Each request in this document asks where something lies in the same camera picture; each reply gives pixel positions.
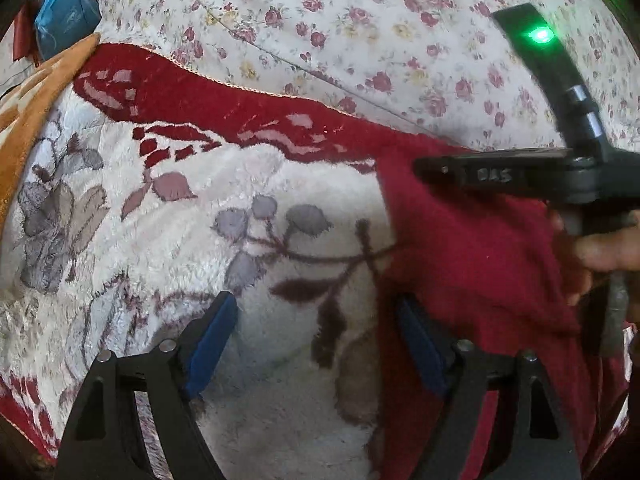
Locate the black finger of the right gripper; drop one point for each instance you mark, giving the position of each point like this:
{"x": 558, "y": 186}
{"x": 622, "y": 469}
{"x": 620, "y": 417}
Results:
{"x": 529, "y": 173}

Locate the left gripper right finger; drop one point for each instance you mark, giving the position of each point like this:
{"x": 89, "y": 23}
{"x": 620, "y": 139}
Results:
{"x": 529, "y": 437}

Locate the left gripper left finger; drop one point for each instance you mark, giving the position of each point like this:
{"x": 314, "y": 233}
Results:
{"x": 103, "y": 437}

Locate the dark red knit garment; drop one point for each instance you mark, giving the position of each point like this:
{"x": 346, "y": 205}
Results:
{"x": 483, "y": 266}

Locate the person's right hand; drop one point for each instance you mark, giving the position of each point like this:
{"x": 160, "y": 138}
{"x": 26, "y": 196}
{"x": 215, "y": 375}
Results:
{"x": 582, "y": 258}

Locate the floral white bed sheet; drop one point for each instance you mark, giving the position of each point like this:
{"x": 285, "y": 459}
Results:
{"x": 437, "y": 66}

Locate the white red floral plush blanket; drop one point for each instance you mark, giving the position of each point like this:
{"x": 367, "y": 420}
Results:
{"x": 149, "y": 190}

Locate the orange patterned plush blanket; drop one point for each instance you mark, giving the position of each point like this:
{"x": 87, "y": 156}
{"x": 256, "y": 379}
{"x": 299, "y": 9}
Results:
{"x": 25, "y": 108}

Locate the blue plastic bag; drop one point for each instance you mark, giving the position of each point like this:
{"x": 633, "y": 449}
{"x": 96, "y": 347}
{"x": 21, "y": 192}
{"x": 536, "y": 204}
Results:
{"x": 61, "y": 23}

